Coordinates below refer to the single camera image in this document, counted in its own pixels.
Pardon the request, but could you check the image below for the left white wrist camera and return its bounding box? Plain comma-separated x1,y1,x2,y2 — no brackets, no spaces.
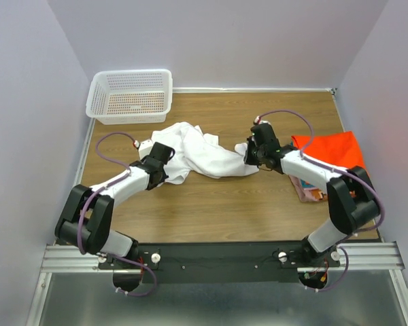
133,139,154,160

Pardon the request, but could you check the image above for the white plastic perforated basket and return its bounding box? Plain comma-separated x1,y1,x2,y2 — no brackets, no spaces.
86,69,173,125

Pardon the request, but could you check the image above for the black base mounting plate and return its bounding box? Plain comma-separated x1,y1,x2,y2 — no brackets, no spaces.
98,240,341,285

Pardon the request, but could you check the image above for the white t shirt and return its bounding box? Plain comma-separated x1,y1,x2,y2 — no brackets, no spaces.
151,122,258,185

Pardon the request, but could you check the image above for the aluminium left frame rail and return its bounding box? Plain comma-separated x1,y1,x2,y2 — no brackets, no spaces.
54,120,95,246

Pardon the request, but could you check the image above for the folded orange t shirt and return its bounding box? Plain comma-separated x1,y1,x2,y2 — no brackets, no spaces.
305,131,366,168

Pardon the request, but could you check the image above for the aluminium frame rail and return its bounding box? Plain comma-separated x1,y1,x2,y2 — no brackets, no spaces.
173,87,337,94
54,120,95,246
41,242,405,273

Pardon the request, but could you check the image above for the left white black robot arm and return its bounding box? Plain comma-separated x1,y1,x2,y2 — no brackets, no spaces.
54,142,175,268

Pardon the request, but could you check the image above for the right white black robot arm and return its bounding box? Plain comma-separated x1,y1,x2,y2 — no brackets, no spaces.
244,122,384,266

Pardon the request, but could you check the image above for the aluminium front frame rail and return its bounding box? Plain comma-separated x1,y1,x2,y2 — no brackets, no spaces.
41,242,405,273

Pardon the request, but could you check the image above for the aluminium back frame rail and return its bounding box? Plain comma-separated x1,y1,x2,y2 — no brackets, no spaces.
173,87,337,94

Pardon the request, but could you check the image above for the folded pink printed t shirt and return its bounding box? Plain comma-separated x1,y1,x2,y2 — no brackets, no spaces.
288,175,328,202

